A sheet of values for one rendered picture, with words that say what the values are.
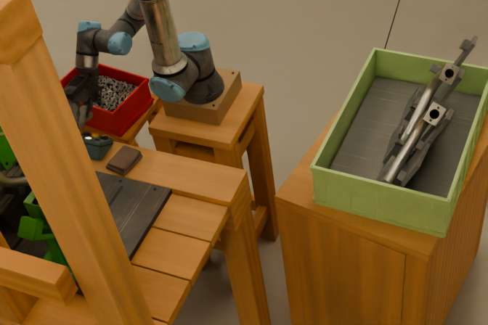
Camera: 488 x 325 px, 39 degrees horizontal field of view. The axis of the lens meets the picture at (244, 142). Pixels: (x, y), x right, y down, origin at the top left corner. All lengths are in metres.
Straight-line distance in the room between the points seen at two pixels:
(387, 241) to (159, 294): 0.69
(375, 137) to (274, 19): 2.18
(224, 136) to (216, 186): 0.28
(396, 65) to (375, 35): 1.69
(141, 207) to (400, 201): 0.77
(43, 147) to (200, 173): 1.00
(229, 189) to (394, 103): 0.68
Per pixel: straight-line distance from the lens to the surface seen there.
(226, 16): 4.49
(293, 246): 2.42
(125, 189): 2.23
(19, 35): 1.16
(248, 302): 2.64
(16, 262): 1.65
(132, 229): 2.11
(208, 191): 2.15
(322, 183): 2.14
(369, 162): 2.26
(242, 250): 2.37
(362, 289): 2.41
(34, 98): 1.22
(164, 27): 2.11
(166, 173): 2.24
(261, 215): 2.93
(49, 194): 1.39
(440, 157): 2.29
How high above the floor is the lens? 2.48
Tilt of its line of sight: 44 degrees down
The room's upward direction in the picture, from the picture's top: 9 degrees counter-clockwise
